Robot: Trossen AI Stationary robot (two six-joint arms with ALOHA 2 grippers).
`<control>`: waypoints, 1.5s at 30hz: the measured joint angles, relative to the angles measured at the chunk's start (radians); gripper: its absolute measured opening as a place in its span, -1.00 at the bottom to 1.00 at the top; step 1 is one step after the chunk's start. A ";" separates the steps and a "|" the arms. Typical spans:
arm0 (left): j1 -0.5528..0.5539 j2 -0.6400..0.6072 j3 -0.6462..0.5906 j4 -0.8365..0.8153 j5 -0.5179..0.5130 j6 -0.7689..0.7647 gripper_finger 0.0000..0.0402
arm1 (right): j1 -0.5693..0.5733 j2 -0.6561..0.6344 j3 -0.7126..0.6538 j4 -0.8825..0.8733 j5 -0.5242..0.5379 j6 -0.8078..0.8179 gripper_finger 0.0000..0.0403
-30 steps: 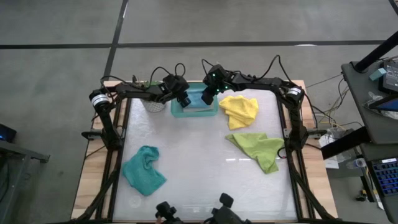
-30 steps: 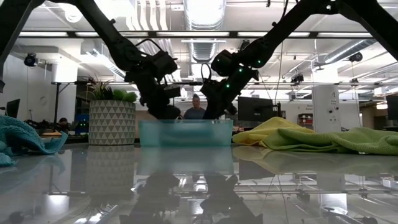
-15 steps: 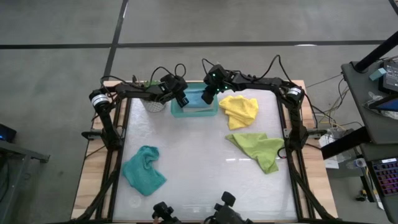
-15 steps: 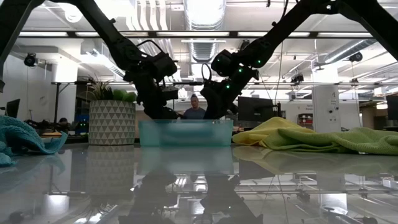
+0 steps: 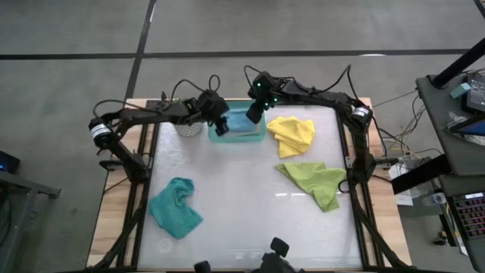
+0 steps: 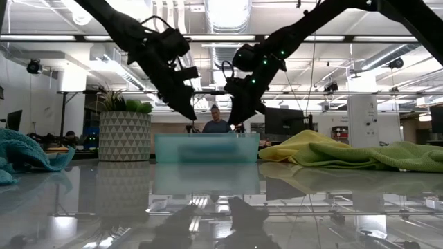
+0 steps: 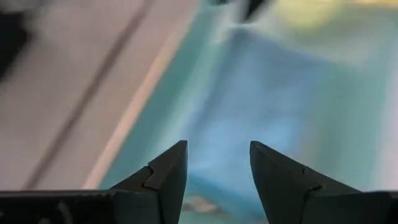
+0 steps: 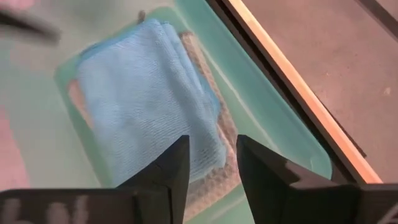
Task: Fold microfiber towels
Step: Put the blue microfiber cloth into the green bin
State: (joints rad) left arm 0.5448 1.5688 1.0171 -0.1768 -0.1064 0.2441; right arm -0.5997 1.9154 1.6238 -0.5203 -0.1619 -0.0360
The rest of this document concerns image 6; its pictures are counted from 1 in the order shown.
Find yellow microfiber towel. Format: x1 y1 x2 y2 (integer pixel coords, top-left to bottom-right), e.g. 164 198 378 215
258 129 351 163

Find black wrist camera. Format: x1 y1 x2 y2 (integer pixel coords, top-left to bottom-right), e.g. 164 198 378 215
174 65 201 83
223 76 245 96

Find white building pillar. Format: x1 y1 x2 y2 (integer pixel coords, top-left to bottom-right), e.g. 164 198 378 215
347 93 379 149

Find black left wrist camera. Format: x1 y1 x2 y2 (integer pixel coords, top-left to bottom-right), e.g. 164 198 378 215
174 65 201 83

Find lime green microfiber towel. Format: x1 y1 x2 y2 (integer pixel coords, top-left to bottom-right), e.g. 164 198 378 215
292 140 443 173

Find teal microfiber towel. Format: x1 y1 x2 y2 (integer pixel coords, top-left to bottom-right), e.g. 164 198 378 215
0 128 76 186

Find silver ceiling air duct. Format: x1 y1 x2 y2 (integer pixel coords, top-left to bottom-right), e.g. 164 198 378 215
204 0 253 35

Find white triangle-patterned plant pot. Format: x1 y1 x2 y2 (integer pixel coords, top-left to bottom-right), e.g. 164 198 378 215
98 111 152 163

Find black ceiling spotlight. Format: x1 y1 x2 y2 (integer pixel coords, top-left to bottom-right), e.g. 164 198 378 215
26 58 43 75
388 57 405 70

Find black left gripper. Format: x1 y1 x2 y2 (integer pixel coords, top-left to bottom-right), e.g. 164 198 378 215
136 51 197 121

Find black office monitor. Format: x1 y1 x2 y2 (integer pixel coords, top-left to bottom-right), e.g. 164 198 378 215
264 107 306 142
429 104 443 134
6 109 24 132

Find teal translucent plastic bin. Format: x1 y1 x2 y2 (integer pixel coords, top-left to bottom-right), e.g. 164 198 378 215
154 132 261 164

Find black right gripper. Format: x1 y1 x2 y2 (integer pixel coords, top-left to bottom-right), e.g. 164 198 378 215
227 64 287 127

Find person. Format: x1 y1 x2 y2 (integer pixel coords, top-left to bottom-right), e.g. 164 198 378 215
201 104 232 134

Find green artificial succulent plant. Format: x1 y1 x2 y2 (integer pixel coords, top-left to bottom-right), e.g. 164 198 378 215
90 84 154 115

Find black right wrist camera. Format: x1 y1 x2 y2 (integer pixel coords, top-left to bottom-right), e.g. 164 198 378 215
223 76 245 96

